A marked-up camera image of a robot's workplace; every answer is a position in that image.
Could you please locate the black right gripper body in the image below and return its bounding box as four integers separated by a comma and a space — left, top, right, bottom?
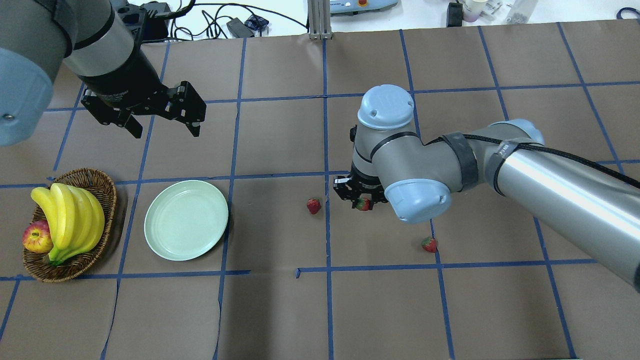
333, 172, 388, 205

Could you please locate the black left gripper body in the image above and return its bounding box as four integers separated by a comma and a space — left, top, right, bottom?
80, 75, 185, 126

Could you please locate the red strawberry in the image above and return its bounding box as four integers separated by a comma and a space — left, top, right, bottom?
306, 197, 323, 215
420, 236, 438, 254
354, 197, 371, 212

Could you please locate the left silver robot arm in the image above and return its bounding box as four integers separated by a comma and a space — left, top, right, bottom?
0, 0, 206, 147

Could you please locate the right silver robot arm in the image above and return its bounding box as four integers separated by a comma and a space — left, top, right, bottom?
333, 84, 640, 290

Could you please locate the light green plate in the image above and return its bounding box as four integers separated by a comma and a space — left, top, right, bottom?
143, 180, 230, 262

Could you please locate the black power adapter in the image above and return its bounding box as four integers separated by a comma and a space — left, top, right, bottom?
226, 17, 255, 39

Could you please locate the yellow banana bunch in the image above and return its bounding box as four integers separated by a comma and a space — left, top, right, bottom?
30, 182, 105, 267

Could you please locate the brown wicker basket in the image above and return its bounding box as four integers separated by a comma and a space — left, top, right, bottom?
22, 167, 119, 283

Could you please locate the red apple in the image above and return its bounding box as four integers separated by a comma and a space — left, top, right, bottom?
22, 219, 54, 255

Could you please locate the teach pendant tablet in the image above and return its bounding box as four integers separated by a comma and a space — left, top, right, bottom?
329, 0, 399, 15

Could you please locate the aluminium frame post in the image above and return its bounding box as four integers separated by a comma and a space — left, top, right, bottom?
307, 0, 333, 40

